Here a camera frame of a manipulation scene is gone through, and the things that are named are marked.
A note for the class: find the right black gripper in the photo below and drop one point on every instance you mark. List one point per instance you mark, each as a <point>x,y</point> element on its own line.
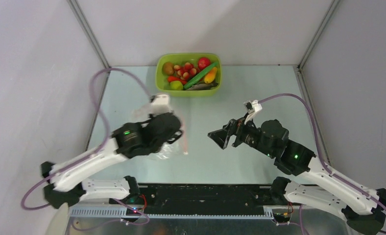
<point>231,133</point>

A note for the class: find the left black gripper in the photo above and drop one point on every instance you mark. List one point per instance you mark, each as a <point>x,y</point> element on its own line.
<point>154,117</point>

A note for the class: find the clear zip top bag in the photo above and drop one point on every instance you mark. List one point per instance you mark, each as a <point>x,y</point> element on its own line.
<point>168,150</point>

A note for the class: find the green pear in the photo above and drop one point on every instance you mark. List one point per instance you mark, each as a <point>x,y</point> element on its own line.
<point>176,85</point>

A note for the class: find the green plastic bin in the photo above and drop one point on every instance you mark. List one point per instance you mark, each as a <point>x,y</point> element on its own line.
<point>179,59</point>

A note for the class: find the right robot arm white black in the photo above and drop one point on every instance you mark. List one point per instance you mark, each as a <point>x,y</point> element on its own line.
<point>362,209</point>

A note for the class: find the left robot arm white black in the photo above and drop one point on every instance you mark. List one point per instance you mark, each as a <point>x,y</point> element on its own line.
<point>70,182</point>

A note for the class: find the red chili pepper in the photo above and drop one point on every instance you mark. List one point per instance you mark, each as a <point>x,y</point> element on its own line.
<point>174,78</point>

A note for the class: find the grey toy fish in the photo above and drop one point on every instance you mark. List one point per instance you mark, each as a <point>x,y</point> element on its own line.
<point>202,86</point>

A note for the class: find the brown kiwi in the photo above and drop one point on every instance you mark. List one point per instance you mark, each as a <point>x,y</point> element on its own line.
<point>168,69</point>

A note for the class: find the yellow orange mango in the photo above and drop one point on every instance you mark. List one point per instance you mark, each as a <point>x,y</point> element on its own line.
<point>210,76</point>

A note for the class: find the green cucumber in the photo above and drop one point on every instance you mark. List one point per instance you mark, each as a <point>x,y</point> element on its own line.
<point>199,76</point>

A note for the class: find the red apple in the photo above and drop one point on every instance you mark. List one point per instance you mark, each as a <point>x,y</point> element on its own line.
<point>203,62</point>

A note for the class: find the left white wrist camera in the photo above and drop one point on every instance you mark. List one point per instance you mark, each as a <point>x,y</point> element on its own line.
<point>160,104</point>

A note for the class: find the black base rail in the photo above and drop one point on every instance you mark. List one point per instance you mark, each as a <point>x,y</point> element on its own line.
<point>206,199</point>

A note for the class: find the left aluminium corner post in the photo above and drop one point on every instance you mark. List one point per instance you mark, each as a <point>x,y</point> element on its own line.
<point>87,30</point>

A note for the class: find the aluminium corner post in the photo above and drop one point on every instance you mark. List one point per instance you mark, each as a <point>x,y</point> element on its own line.
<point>87,30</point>
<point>318,33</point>

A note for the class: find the right aluminium corner post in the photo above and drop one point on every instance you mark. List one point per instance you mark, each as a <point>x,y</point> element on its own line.
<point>318,33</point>

